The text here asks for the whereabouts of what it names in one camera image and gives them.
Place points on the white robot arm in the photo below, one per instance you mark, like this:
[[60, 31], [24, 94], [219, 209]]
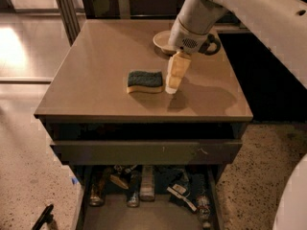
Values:
[[267, 184]]

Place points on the grey drawer cabinet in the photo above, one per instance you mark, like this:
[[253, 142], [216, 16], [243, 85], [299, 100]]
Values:
[[95, 116]]

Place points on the green and yellow sponge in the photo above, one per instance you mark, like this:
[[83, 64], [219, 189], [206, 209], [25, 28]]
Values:
[[145, 82]]

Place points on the white paper bowl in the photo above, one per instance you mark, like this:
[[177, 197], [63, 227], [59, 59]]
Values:
[[161, 41]]

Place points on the blue tape piece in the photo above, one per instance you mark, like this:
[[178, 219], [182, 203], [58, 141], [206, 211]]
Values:
[[74, 180]]

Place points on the plastic bottle with red label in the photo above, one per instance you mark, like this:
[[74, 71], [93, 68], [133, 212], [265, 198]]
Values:
[[201, 200]]

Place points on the black object on floor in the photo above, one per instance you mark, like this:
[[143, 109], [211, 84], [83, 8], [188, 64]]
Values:
[[45, 217]]

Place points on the dark glass bottle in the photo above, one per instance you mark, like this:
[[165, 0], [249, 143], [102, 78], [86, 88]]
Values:
[[133, 193]]

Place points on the gold foil snack packet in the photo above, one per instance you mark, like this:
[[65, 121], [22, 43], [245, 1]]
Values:
[[119, 181]]

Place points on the open middle drawer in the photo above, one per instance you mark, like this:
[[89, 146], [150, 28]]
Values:
[[161, 214]]

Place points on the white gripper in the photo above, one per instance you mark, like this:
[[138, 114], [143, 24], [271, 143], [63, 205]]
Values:
[[184, 38]]

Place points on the clear plastic bottle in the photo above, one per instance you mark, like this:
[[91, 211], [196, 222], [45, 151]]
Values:
[[147, 184]]

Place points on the dark blue snack bag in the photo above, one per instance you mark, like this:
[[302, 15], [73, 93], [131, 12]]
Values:
[[174, 181]]

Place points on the brown glass bottle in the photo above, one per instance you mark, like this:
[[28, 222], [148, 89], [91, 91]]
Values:
[[97, 187]]

